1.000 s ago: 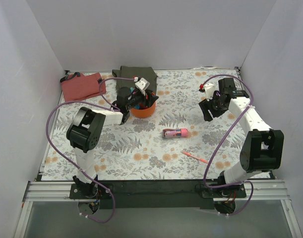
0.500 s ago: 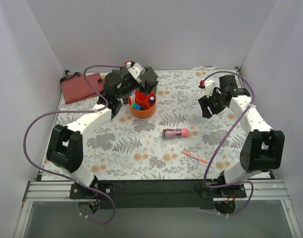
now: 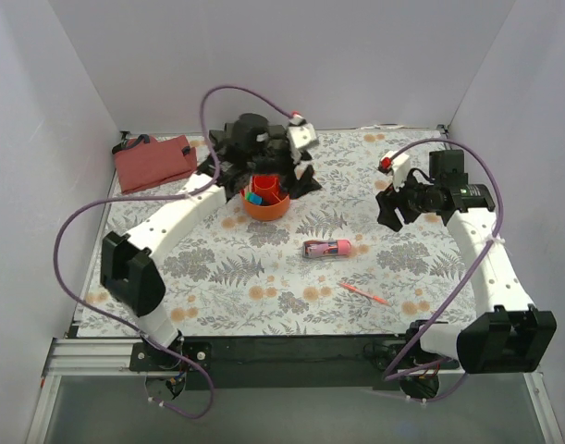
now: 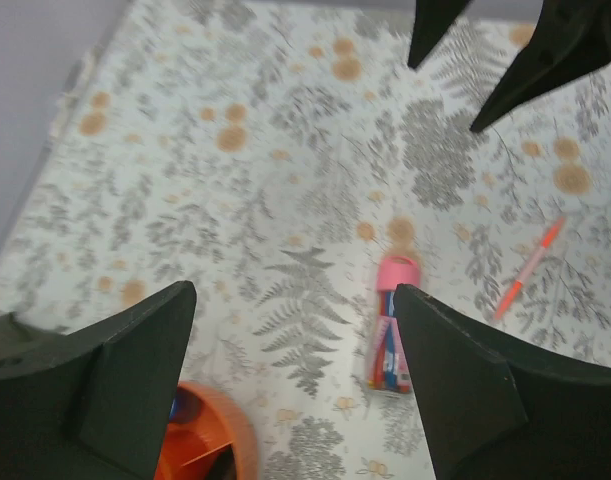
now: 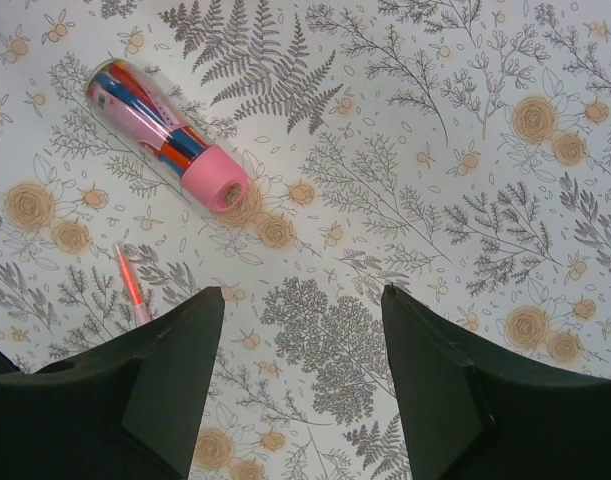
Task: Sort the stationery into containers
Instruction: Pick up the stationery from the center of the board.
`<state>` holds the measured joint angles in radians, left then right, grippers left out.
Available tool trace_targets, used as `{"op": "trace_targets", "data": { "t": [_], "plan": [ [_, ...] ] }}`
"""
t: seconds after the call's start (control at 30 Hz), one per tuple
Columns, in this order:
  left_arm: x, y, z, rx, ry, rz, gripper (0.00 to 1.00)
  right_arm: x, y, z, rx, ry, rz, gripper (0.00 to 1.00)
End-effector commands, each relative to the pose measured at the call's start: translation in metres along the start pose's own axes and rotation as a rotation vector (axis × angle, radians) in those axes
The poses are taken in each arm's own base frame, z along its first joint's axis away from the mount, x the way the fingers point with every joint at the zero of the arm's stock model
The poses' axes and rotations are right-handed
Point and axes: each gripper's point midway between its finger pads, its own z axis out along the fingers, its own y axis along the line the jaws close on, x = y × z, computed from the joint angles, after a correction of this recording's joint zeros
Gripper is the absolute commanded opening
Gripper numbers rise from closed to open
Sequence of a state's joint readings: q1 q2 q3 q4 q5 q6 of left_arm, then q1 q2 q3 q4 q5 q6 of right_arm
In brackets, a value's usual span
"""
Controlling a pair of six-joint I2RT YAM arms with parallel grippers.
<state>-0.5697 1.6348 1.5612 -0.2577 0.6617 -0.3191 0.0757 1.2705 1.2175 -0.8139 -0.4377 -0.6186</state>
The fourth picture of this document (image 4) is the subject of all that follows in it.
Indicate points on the pink clear pencil case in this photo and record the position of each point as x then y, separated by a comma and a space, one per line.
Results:
385, 362

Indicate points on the olive green folded cloth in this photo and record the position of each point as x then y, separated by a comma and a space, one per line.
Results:
16, 338

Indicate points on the orange round divided container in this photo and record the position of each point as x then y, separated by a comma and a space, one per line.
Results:
211, 438

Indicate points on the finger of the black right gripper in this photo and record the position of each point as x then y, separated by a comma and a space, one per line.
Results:
432, 20
571, 39

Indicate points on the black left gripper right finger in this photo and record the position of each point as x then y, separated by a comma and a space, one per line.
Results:
496, 407

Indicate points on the floral patterned table mat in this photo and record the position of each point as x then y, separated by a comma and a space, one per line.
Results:
273, 156

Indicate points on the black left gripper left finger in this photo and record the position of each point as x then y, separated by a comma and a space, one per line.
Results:
95, 403

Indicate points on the black highlighter blue cap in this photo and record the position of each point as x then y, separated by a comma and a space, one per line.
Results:
174, 410

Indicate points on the orange pen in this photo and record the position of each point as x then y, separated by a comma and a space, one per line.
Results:
528, 268

